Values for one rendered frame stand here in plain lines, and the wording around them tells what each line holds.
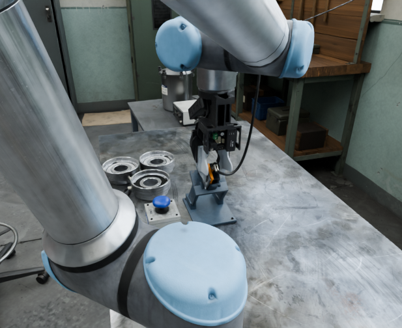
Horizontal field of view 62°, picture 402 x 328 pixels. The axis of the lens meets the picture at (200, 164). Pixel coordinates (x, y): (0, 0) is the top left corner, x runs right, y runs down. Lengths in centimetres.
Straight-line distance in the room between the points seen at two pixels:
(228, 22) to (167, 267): 25
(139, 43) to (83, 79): 81
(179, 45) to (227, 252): 29
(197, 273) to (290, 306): 31
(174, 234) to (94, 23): 371
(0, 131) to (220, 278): 24
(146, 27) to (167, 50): 322
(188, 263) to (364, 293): 42
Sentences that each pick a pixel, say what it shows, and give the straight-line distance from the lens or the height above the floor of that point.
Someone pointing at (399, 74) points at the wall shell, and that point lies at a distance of 238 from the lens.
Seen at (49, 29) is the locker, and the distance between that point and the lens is 349.
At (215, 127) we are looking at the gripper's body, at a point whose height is 106.
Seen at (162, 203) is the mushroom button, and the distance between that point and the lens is 75.
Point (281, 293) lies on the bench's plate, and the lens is 67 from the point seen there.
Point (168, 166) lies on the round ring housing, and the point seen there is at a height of 83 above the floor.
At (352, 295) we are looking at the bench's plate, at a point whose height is 80.
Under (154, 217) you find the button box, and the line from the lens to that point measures 75.
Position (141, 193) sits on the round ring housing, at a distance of 88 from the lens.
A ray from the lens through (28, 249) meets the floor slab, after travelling 216.
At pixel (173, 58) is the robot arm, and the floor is 120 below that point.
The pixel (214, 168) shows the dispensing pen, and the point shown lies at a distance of 72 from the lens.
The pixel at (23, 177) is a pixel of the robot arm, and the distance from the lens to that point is 34.
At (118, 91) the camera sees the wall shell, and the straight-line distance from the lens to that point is 416.
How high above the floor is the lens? 129
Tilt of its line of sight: 28 degrees down
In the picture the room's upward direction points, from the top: straight up
